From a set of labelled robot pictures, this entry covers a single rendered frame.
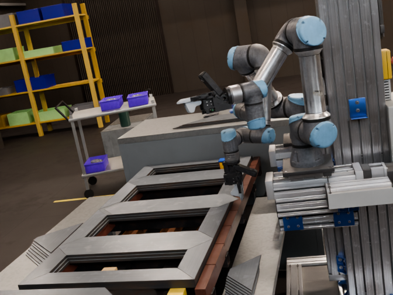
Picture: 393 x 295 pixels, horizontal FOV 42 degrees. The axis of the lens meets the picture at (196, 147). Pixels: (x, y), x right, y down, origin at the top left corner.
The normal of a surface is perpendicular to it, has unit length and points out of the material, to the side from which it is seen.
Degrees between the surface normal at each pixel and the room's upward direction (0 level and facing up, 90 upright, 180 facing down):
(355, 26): 90
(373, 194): 90
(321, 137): 97
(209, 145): 90
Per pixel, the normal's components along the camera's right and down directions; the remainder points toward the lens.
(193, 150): -0.24, 0.27
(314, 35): 0.25, 0.06
